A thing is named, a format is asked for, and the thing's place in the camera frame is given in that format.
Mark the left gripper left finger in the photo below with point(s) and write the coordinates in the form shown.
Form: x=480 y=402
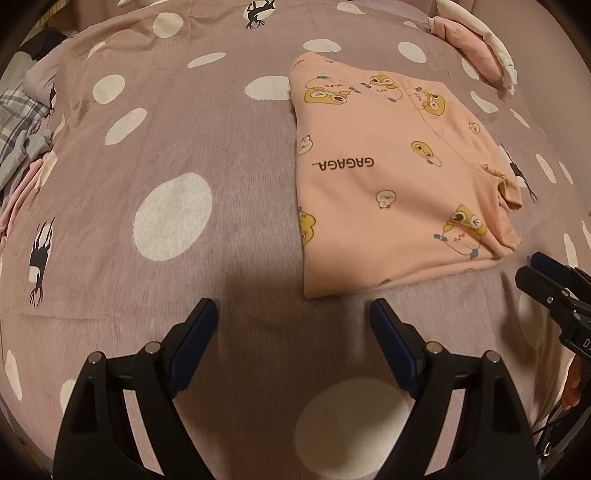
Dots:
x=185 y=344

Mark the blue plaid clothing pile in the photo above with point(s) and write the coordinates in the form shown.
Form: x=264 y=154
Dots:
x=23 y=139

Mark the folded white garment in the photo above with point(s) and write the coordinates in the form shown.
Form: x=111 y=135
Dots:
x=454 y=11

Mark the person right hand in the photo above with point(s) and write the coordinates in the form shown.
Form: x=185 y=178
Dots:
x=572 y=391

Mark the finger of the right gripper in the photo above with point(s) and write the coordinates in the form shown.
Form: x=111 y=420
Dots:
x=544 y=290
x=569 y=278

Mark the peach cartoon print garment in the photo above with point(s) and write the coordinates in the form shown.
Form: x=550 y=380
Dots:
x=397 y=181

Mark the grey pillow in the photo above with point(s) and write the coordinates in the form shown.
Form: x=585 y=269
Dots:
x=38 y=82

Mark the mauve polka dot bedspread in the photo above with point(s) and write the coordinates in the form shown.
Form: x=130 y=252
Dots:
x=173 y=177

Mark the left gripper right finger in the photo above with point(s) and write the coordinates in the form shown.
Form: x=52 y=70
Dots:
x=401 y=344

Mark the folded pink garment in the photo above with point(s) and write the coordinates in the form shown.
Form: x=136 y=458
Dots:
x=471 y=45

